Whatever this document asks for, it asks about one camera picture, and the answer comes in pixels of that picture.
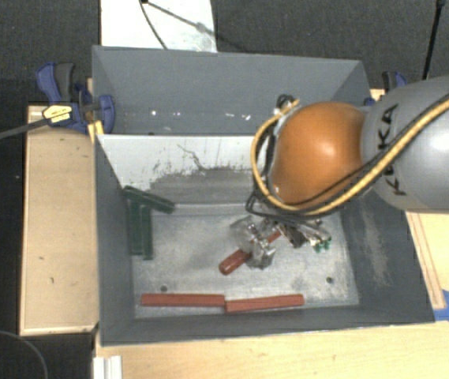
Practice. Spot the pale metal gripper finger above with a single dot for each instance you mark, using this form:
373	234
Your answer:
248	231
263	256

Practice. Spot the red-brown block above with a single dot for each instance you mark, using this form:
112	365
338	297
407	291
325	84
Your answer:
182	300
263	303
234	262

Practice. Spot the grey metal bin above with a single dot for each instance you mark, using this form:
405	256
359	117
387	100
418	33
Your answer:
192	247

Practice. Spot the dark green flat block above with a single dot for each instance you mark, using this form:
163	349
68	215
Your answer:
147	235
151	200
135	229

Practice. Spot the pale wood board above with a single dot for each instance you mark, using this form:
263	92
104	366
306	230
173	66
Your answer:
58	231

